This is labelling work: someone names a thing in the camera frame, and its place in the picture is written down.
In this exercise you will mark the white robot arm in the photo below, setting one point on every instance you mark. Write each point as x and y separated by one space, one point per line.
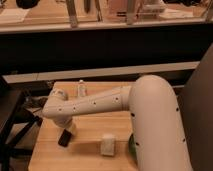
158 130

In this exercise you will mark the black side table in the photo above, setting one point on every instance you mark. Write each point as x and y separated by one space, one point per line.
12 112

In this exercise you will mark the black eraser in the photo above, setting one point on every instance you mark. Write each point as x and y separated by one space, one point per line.
64 138

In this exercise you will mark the white tube bottle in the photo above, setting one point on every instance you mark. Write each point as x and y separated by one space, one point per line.
81 89

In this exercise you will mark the white sponge block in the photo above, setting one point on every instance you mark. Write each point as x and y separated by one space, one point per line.
107 147

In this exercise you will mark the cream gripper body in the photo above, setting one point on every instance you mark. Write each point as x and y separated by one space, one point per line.
72 129

